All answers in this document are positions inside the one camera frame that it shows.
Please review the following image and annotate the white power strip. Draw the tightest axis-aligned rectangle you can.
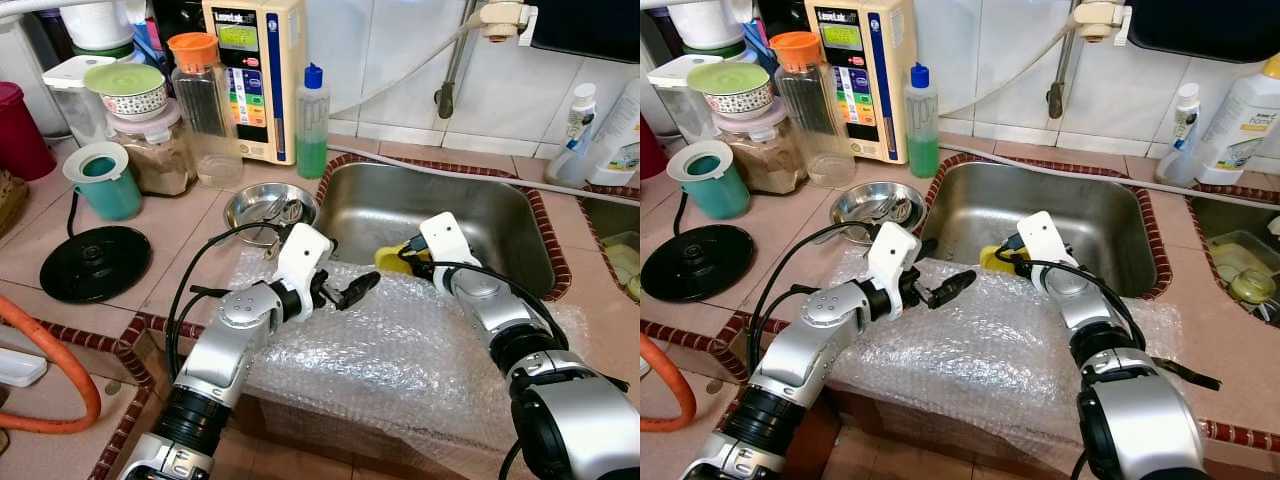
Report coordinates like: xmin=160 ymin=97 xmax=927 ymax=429
xmin=0 ymin=345 xmax=48 ymax=388

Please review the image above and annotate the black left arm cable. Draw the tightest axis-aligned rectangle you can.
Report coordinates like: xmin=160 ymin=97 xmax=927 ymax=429
xmin=165 ymin=222 xmax=291 ymax=383
xmin=745 ymin=222 xmax=873 ymax=376

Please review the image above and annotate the white water hose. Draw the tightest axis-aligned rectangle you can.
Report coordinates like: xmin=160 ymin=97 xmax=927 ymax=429
xmin=940 ymin=143 xmax=1280 ymax=209
xmin=330 ymin=145 xmax=641 ymax=206

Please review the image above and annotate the white kettle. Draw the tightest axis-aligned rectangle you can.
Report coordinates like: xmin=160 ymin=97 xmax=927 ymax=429
xmin=665 ymin=0 xmax=746 ymax=51
xmin=55 ymin=0 xmax=136 ymax=51

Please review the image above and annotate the woven wooden trivet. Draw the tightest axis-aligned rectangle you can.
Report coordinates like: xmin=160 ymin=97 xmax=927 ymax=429
xmin=0 ymin=170 xmax=31 ymax=241

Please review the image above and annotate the white detergent bottle yellow cap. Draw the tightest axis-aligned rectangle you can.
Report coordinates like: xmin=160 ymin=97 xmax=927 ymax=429
xmin=1195 ymin=55 xmax=1280 ymax=187
xmin=585 ymin=75 xmax=641 ymax=188

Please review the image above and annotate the jar of brown powder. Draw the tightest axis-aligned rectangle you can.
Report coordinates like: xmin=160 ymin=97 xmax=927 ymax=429
xmin=108 ymin=98 xmax=198 ymax=197
xmin=712 ymin=98 xmax=806 ymax=196

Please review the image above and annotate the cream tap filter head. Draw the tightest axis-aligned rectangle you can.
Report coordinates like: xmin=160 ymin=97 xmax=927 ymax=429
xmin=480 ymin=0 xmax=539 ymax=46
xmin=1075 ymin=0 xmax=1131 ymax=46

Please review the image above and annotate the black wall shelf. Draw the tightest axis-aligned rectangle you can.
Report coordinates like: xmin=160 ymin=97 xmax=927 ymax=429
xmin=530 ymin=0 xmax=641 ymax=63
xmin=1128 ymin=0 xmax=1280 ymax=63

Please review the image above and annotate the cream water ionizer appliance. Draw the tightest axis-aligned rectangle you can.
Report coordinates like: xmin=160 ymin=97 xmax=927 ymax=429
xmin=202 ymin=0 xmax=306 ymax=166
xmin=805 ymin=0 xmax=916 ymax=164

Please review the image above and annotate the green soap bottle blue cap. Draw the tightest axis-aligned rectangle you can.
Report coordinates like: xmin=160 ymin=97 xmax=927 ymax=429
xmin=294 ymin=63 xmax=331 ymax=181
xmin=904 ymin=63 xmax=941 ymax=180

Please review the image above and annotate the dark hanging tap pipe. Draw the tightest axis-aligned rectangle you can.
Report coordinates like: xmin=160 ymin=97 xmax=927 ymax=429
xmin=1045 ymin=0 xmax=1086 ymax=119
xmin=435 ymin=0 xmax=481 ymax=119

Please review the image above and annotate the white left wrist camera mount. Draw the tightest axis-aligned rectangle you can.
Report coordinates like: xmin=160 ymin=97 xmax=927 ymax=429
xmin=865 ymin=222 xmax=923 ymax=293
xmin=270 ymin=223 xmax=334 ymax=296

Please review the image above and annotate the patterned bowl green lid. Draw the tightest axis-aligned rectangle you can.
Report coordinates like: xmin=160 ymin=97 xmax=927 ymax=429
xmin=686 ymin=61 xmax=772 ymax=121
xmin=83 ymin=62 xmax=169 ymax=123

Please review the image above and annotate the teal cup white rim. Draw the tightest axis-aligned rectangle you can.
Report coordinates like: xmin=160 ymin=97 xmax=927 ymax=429
xmin=667 ymin=140 xmax=751 ymax=220
xmin=62 ymin=142 xmax=144 ymax=222

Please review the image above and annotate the clear plastic food container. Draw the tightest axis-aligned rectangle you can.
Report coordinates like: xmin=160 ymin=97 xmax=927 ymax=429
xmin=603 ymin=232 xmax=641 ymax=301
xmin=1205 ymin=230 xmax=1280 ymax=307

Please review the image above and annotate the maroon plastic cup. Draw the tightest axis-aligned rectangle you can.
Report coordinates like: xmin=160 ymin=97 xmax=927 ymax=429
xmin=0 ymin=82 xmax=58 ymax=182
xmin=640 ymin=115 xmax=669 ymax=181

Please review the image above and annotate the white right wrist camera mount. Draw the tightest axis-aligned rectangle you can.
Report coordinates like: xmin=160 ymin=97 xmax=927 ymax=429
xmin=1015 ymin=210 xmax=1078 ymax=266
xmin=418 ymin=213 xmax=483 ymax=269

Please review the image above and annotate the black round kettle base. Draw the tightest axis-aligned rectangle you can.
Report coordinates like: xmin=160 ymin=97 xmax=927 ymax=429
xmin=640 ymin=223 xmax=756 ymax=303
xmin=40 ymin=225 xmax=153 ymax=304

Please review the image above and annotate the small white spray bottle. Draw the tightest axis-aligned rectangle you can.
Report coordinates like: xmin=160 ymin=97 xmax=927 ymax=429
xmin=545 ymin=83 xmax=598 ymax=188
xmin=1155 ymin=82 xmax=1201 ymax=187

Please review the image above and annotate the clear bubble wrap sheet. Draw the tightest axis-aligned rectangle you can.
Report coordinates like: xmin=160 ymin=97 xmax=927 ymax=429
xmin=215 ymin=250 xmax=591 ymax=471
xmin=825 ymin=250 xmax=1186 ymax=471

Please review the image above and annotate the orange rubber hose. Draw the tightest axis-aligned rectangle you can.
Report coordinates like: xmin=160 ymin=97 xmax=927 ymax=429
xmin=640 ymin=332 xmax=698 ymax=433
xmin=0 ymin=295 xmax=103 ymax=434

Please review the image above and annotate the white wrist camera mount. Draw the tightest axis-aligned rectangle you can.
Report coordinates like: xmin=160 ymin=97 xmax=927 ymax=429
xmin=270 ymin=223 xmax=334 ymax=296
xmin=1015 ymin=210 xmax=1078 ymax=266
xmin=865 ymin=222 xmax=923 ymax=293
xmin=418 ymin=213 xmax=483 ymax=269

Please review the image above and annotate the clear jar orange lid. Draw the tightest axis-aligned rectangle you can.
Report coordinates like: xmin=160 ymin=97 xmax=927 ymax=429
xmin=770 ymin=31 xmax=857 ymax=188
xmin=167 ymin=32 xmax=244 ymax=189

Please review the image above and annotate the clear container white lid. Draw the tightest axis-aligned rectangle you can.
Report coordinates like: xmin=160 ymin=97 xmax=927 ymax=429
xmin=42 ymin=55 xmax=116 ymax=146
xmin=647 ymin=55 xmax=716 ymax=144

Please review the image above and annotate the stainless steel sink basin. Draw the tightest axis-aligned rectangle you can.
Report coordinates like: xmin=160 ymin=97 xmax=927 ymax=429
xmin=312 ymin=155 xmax=573 ymax=301
xmin=925 ymin=155 xmax=1176 ymax=299
xmin=580 ymin=190 xmax=641 ymax=301
xmin=1185 ymin=190 xmax=1280 ymax=326

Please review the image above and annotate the shallow round steel dish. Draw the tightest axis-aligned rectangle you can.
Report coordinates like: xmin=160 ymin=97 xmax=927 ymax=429
xmin=222 ymin=182 xmax=319 ymax=247
xmin=830 ymin=182 xmax=926 ymax=247

